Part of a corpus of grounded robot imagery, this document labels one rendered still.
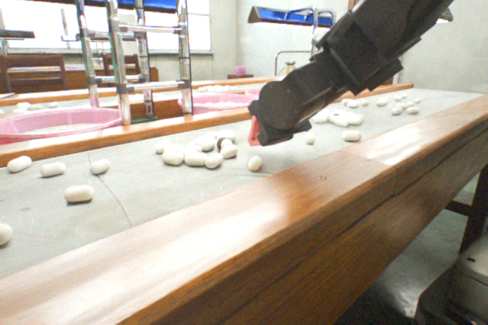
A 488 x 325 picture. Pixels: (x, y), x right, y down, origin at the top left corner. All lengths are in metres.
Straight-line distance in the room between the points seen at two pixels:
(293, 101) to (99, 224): 0.24
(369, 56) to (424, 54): 4.93
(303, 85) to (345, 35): 0.08
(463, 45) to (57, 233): 5.10
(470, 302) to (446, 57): 4.55
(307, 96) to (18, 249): 0.31
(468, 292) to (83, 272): 0.77
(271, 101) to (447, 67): 4.92
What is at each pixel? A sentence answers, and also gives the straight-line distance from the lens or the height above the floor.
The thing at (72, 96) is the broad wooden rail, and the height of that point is 0.76.
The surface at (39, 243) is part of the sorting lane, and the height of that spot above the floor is 0.74.
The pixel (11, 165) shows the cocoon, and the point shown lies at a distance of 0.54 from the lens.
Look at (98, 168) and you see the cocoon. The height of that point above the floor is 0.75.
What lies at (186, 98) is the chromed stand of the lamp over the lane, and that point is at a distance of 0.71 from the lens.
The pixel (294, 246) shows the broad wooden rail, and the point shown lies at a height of 0.75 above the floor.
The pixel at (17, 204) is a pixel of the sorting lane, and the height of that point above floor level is 0.74.
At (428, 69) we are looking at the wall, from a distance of 5.25.
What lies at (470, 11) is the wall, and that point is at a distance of 5.20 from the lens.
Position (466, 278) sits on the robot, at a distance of 0.84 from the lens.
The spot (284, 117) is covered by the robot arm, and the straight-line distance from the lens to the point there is 0.32.
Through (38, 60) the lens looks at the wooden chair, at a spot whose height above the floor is 0.86.
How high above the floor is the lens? 0.91
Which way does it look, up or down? 17 degrees down
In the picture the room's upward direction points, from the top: straight up
